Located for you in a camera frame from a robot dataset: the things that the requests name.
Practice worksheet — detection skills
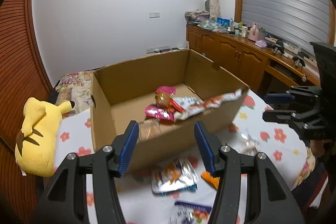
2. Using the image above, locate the brown cookie packet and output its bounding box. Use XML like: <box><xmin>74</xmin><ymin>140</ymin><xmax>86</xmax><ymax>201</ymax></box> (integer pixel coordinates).
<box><xmin>138</xmin><ymin>119</ymin><xmax>161</xmax><ymax>142</ymax></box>

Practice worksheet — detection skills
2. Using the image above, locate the silver red snack packet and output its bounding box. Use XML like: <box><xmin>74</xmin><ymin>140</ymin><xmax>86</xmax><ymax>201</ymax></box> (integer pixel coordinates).
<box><xmin>170</xmin><ymin>89</ymin><xmax>242</xmax><ymax>121</ymax></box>

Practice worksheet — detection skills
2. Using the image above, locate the pink chicken snack packet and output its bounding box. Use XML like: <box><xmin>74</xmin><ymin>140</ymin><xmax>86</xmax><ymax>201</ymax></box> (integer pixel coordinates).
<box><xmin>145</xmin><ymin>86</ymin><xmax>176</xmax><ymax>122</ymax></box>

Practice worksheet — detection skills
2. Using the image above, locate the wooden cabinet desk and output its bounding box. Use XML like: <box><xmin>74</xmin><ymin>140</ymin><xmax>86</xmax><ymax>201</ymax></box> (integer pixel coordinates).
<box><xmin>186</xmin><ymin>25</ymin><xmax>320</xmax><ymax>97</ymax></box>

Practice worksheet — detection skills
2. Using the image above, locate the orange clear snack packet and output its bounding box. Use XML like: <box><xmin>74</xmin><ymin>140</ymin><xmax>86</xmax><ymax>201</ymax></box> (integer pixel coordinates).
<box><xmin>201</xmin><ymin>171</ymin><xmax>220</xmax><ymax>190</ymax></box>

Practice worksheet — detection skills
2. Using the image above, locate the silver orange snack packet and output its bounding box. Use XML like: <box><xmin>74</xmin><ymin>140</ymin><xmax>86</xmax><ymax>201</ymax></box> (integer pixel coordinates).
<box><xmin>151</xmin><ymin>158</ymin><xmax>199</xmax><ymax>196</ymax></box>

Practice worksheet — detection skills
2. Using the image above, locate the brown cardboard box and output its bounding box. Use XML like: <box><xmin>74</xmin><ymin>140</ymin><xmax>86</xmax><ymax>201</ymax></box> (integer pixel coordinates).
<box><xmin>91</xmin><ymin>50</ymin><xmax>249</xmax><ymax>171</ymax></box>

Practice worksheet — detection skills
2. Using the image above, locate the pink bottle on desk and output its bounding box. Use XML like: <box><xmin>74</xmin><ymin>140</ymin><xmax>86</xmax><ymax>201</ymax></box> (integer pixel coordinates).
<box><xmin>248</xmin><ymin>23</ymin><xmax>259</xmax><ymax>42</ymax></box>

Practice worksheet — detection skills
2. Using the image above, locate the blue white snack packet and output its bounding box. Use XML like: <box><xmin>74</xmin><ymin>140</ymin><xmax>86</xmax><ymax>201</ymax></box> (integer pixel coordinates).
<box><xmin>169</xmin><ymin>201</ymin><xmax>212</xmax><ymax>224</ymax></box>

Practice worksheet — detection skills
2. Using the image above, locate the floral quilt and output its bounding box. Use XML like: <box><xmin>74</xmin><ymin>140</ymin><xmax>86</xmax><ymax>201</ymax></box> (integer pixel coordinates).
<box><xmin>55</xmin><ymin>71</ymin><xmax>93</xmax><ymax>118</ymax></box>

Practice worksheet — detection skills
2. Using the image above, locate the yellow pikachu plush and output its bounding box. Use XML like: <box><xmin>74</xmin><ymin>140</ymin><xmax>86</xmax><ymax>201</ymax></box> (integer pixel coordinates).
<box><xmin>15</xmin><ymin>97</ymin><xmax>75</xmax><ymax>177</ymax></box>

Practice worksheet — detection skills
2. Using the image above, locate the wooden slatted wardrobe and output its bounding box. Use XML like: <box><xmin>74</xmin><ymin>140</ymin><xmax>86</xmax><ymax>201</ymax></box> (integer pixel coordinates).
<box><xmin>1</xmin><ymin>0</ymin><xmax>52</xmax><ymax>223</ymax></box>

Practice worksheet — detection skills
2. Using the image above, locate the white wall switch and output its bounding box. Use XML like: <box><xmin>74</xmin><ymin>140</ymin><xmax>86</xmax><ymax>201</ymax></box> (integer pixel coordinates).
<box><xmin>149</xmin><ymin>12</ymin><xmax>160</xmax><ymax>19</ymax></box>

